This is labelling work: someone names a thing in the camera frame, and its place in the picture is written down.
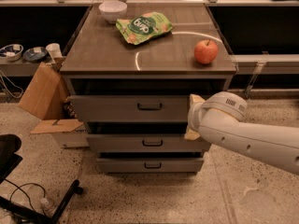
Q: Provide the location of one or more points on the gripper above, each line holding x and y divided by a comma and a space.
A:
194, 115

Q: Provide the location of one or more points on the grey top drawer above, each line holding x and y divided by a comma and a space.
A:
118, 108

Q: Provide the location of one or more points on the grey drawer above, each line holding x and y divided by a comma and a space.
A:
118, 108
108, 143
168, 165

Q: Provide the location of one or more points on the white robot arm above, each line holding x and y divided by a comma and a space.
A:
219, 121

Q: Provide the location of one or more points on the grey drawer cabinet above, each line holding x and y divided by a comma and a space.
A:
101, 62

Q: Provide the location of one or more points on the grey bottom drawer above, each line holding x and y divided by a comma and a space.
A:
168, 165

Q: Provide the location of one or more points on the grey middle drawer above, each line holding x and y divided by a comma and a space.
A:
108, 143

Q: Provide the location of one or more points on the red apple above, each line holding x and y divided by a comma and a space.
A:
205, 51

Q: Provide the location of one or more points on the right low shelf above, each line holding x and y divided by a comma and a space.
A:
267, 64

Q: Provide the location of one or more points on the low shelf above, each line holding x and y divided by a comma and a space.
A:
267, 64
21, 68

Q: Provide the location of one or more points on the green snack bag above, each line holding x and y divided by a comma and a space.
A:
144, 27

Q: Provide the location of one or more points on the white ceramic bowl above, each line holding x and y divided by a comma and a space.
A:
113, 10

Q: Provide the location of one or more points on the brown cardboard box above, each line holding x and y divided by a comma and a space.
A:
48, 99

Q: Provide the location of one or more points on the white paper cup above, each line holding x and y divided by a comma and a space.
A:
54, 50

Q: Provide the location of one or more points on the dark blue bowl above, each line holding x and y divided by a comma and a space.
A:
34, 55

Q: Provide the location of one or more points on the left low shelf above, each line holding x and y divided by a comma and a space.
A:
21, 68

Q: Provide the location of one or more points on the blue patterned bowl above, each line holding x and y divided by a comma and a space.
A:
11, 53

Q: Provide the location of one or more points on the black top drawer handle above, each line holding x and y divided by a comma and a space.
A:
149, 107

